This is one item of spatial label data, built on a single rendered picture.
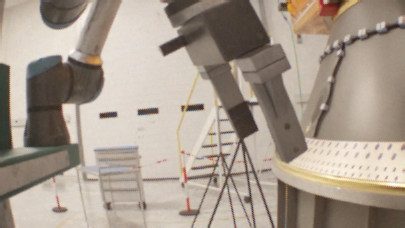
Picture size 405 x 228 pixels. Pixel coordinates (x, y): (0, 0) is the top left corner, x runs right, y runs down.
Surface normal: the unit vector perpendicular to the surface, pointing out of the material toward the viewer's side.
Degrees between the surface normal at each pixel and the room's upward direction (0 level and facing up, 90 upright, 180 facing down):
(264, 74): 97
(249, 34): 97
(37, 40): 90
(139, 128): 90
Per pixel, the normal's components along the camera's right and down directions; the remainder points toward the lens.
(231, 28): 0.23, 0.10
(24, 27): 0.03, -0.01
